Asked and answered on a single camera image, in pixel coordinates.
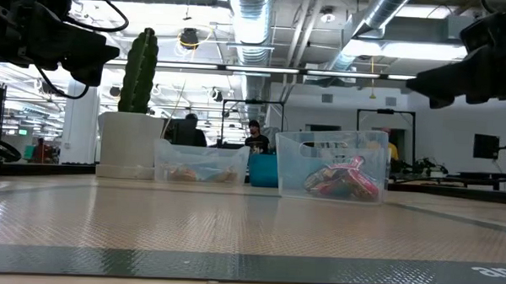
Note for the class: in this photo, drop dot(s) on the red green granola bar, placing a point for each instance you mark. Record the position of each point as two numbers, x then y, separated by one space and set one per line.
361 188

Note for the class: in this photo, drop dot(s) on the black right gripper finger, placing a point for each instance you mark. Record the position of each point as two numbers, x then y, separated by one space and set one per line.
462 82

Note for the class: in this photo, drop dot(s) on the black aluminium rig frame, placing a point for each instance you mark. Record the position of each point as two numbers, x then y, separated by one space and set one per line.
45 169

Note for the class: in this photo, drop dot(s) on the black monitor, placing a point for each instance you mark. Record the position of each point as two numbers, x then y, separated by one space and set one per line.
178 133

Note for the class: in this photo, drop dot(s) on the black ceiling device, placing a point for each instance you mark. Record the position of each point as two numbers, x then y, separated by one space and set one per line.
189 38

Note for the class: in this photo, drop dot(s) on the white hexagonal plant pot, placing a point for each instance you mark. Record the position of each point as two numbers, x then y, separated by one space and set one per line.
128 146

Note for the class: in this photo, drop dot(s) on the silver ventilation duct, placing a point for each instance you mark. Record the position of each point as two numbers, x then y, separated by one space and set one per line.
380 11
252 32

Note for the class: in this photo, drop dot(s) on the grey-bordered silicone mat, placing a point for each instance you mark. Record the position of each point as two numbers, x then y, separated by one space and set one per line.
191 224

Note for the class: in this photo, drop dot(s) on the long ceiling light bar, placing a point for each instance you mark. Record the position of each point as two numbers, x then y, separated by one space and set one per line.
260 69

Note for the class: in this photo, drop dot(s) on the clear plastic bin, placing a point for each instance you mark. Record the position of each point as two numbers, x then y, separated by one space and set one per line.
202 157
285 177

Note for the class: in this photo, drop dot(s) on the person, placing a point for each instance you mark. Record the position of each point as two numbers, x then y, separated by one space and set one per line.
393 150
199 133
257 140
41 150

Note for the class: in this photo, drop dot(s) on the green cactus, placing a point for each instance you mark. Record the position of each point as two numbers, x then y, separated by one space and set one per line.
139 70

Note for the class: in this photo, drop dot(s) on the blue plastic bin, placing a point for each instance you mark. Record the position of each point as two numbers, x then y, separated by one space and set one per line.
262 172

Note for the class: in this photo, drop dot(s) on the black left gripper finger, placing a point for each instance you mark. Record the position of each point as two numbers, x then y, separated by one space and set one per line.
83 49

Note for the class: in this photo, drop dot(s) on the black monitor on arm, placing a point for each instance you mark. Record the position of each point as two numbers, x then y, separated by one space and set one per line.
486 146

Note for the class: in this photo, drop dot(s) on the orange blue granola bar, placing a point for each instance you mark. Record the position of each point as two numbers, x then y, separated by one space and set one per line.
182 174

